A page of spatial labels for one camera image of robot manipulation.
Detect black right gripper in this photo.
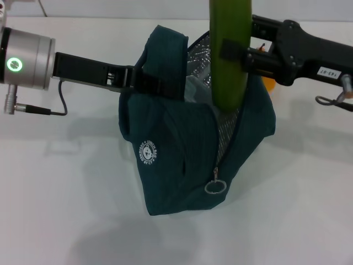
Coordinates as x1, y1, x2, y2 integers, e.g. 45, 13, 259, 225
220, 14, 353, 89

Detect right arm cable with connector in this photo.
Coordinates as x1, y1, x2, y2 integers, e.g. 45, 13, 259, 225
315, 74, 353, 113

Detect orange pear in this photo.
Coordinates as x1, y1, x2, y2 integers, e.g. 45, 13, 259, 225
258, 43, 276, 97

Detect green cucumber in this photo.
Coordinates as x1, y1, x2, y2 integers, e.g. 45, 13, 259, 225
208, 0, 253, 113

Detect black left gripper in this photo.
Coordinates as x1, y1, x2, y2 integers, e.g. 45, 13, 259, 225
51, 51, 186, 101

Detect dark teal insulated lunch bag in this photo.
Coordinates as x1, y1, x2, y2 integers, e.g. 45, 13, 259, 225
118, 24, 276, 219

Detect left arm cable with connector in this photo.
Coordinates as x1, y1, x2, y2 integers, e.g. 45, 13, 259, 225
3, 79, 68, 116

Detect clear food container blue rim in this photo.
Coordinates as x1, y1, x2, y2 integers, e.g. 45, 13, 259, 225
183, 74, 215, 105

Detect arm cable with connector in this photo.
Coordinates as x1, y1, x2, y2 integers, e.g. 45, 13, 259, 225
3, 79, 68, 116
315, 74, 353, 113

